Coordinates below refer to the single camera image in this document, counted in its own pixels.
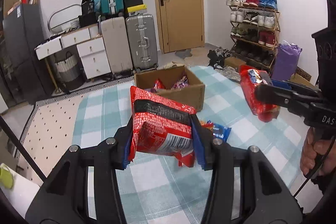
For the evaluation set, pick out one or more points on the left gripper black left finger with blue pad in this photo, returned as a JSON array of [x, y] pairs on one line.
[[82, 187]]

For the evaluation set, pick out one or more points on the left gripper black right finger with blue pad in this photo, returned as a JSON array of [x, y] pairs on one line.
[[245, 187]]

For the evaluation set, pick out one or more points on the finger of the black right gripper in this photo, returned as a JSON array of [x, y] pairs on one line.
[[283, 95]]

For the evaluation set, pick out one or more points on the red chips snack bag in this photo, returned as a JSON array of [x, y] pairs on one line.
[[250, 78]]

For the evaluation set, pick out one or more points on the red noodle packet black band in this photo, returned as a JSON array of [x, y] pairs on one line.
[[161, 126]]

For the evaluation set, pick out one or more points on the person's right hand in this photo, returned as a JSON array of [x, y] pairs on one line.
[[310, 150]]

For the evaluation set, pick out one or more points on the small cardboard box on floor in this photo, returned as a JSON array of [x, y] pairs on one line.
[[301, 77]]

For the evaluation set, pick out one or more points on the purple bag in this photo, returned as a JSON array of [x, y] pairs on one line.
[[286, 61]]

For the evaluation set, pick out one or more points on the dotted beige floor mat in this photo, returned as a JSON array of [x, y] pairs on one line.
[[50, 124]]

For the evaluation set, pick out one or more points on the blue snack packet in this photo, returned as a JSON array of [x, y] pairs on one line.
[[218, 131]]

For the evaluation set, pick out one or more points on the wooden shoe rack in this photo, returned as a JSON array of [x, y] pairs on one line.
[[255, 31]]

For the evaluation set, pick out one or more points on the teal white plaid tablecloth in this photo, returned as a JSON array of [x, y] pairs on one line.
[[155, 189]]

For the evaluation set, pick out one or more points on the brown SF cardboard box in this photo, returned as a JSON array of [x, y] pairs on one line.
[[179, 84]]

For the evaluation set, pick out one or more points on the woven laundry basket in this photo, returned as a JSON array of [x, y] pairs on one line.
[[69, 72]]

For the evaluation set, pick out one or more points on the dark grey refrigerator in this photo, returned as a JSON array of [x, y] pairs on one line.
[[23, 33]]

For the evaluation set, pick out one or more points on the white drawer cabinet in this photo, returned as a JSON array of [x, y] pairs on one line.
[[90, 46]]

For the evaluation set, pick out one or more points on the silver aluminium suitcase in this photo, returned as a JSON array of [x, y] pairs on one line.
[[142, 42]]

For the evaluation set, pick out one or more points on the beige suitcase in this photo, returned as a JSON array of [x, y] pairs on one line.
[[116, 45]]

